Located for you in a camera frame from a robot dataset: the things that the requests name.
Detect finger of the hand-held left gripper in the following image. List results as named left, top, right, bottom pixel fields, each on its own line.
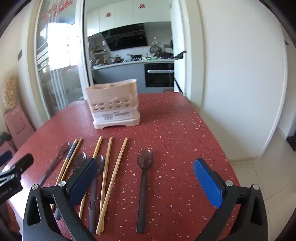
left=0, top=150, right=13, bottom=167
left=1, top=153, right=34, bottom=175

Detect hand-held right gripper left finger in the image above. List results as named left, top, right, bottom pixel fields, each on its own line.
left=22, top=158, right=99, bottom=241

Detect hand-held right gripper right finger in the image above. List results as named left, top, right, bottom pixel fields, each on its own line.
left=193, top=158, right=267, bottom=241

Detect dark translucent plastic spoon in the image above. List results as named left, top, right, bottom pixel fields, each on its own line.
left=88, top=155, right=105, bottom=234
left=54, top=152, right=88, bottom=220
left=136, top=149, right=154, bottom=234
left=38, top=141, right=71, bottom=186

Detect blue patterned chopstick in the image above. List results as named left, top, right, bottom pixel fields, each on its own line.
left=55, top=139, right=78, bottom=186

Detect blue-tipped chopstick pair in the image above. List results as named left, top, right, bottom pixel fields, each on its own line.
left=50, top=138, right=83, bottom=212

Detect plain wooden chopstick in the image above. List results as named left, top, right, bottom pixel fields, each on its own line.
left=99, top=137, right=114, bottom=216
left=95, top=138, right=128, bottom=235

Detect yellow patterned wooden chopstick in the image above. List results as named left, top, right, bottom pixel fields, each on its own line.
left=79, top=136, right=103, bottom=219

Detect pink plastic utensil holder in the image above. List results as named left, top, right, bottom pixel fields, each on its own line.
left=84, top=79, right=141, bottom=129

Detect stack of pink stools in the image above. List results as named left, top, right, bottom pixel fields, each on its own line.
left=4, top=108, right=35, bottom=151

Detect cream beaded cushion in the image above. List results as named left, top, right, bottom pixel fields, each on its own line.
left=2, top=75, right=19, bottom=109

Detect glass sliding door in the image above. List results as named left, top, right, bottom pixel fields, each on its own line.
left=35, top=0, right=85, bottom=118

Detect grey kitchen counter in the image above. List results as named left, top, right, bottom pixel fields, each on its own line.
left=91, top=58, right=174, bottom=93

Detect spoon in holder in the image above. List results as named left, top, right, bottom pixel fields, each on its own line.
left=144, top=62, right=174, bottom=88

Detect black range hood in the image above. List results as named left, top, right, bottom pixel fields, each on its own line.
left=102, top=23, right=148, bottom=52

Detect white refrigerator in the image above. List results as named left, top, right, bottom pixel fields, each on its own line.
left=170, top=0, right=188, bottom=94

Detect white wall cabinets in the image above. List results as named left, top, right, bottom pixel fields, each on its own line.
left=87, top=0, right=172, bottom=37

